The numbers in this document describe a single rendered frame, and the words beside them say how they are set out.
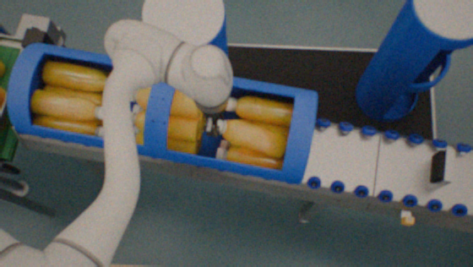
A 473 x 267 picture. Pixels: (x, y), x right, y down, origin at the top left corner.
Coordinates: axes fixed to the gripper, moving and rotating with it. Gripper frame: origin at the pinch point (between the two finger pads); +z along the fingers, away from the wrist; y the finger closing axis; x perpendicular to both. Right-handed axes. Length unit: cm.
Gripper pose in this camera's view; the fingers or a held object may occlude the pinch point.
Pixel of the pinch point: (215, 122)
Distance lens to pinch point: 142.5
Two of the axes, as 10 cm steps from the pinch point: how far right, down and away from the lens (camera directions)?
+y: 1.9, -9.4, 2.7
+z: 0.2, 2.8, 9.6
